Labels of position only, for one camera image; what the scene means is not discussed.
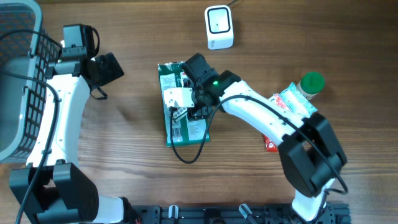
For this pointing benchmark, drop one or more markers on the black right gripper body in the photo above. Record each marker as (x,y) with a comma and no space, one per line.
(199,112)

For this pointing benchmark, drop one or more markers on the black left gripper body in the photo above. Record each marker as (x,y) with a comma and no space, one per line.
(110,71)

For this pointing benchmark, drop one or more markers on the green white candy bar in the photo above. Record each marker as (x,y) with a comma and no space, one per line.
(179,114)

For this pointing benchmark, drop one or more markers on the green glove package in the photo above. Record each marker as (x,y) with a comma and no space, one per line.
(184,132)

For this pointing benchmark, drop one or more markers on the orange tissue pack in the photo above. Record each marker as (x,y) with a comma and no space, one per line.
(277,100)

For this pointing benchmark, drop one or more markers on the red Nescafe coffee stick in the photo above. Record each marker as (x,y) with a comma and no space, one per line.
(269,145)

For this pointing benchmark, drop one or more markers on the teal wet wipes pack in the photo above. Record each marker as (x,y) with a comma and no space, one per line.
(297,102)

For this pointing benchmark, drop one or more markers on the green lidded small jar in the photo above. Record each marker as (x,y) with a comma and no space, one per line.
(311,84)

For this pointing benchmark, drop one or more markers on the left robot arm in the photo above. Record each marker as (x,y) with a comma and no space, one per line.
(52,188)

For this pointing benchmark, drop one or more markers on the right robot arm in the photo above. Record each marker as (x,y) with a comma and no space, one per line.
(310,153)

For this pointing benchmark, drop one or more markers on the white barcode scanner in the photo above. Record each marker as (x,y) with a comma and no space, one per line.
(219,27)

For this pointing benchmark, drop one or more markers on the grey plastic mesh basket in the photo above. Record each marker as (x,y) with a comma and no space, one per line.
(25,53)

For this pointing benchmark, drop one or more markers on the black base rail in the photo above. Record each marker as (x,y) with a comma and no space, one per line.
(267,214)

